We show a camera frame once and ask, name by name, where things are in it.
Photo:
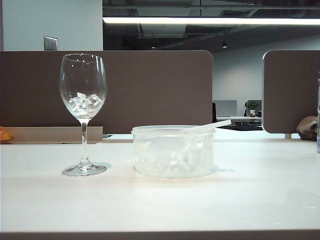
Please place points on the translucent plastic ice shovel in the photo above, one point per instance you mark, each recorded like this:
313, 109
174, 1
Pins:
220, 124

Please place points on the ice cube heap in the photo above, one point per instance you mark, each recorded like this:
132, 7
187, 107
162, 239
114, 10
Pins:
170, 162

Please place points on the wide brown desk partition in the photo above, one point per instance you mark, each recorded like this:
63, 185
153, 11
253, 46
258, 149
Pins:
150, 87

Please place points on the green potted plant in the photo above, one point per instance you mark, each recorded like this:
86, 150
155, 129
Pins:
252, 105

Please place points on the translucent round plastic container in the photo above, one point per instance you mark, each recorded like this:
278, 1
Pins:
150, 130

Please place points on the black office chair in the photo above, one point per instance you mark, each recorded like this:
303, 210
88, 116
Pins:
214, 115

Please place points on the grey background partition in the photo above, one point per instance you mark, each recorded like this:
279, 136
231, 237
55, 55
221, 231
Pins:
225, 108

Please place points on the brown crumpled bag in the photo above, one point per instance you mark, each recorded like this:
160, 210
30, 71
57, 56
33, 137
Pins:
306, 127

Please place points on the white background desk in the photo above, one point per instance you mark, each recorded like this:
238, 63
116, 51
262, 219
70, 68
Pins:
237, 118

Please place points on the narrow brown desk partition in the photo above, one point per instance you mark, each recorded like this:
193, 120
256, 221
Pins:
287, 87

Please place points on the grey ceiling air duct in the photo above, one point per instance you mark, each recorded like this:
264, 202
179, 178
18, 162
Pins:
162, 30

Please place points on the clear wine glass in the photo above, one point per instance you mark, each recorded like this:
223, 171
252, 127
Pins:
85, 132

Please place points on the beige partition foot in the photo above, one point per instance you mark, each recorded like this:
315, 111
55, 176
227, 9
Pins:
288, 136

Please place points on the long ceiling light strip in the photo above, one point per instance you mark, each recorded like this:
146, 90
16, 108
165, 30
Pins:
200, 20

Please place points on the grey wall switch plate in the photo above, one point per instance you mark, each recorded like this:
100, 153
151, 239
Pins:
50, 43

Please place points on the clear ice cube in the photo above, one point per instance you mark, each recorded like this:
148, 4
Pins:
82, 97
74, 103
95, 100

